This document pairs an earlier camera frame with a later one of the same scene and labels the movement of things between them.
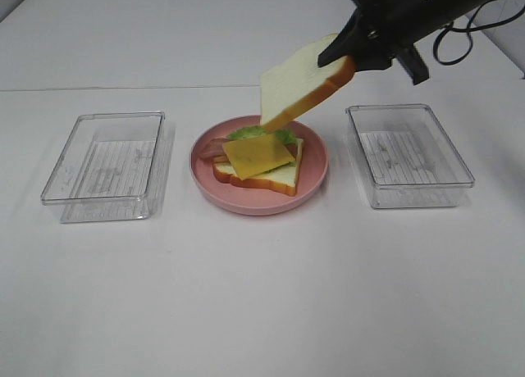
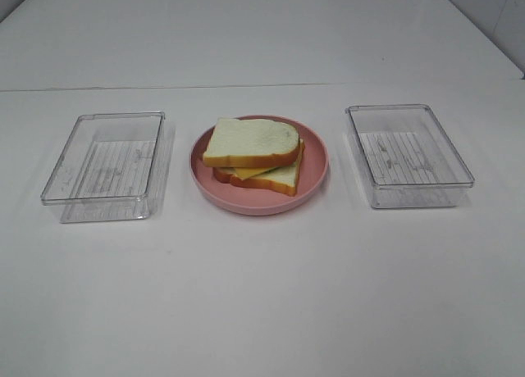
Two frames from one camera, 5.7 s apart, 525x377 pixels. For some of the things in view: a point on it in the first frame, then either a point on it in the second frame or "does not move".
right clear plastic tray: (405, 157) does not move
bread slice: (297, 84) -> (235, 143)
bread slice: (284, 179) does not move
